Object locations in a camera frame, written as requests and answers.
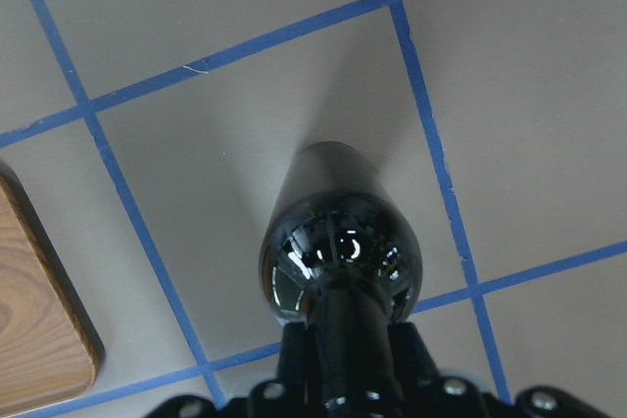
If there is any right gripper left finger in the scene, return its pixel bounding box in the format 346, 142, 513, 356
276, 322, 318, 389

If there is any dark wine bottle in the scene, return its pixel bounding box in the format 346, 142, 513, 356
260, 141, 422, 417

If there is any wooden tray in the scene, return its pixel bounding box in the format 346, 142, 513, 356
1, 164, 106, 417

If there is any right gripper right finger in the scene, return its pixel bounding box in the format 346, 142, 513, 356
389, 322, 440, 384

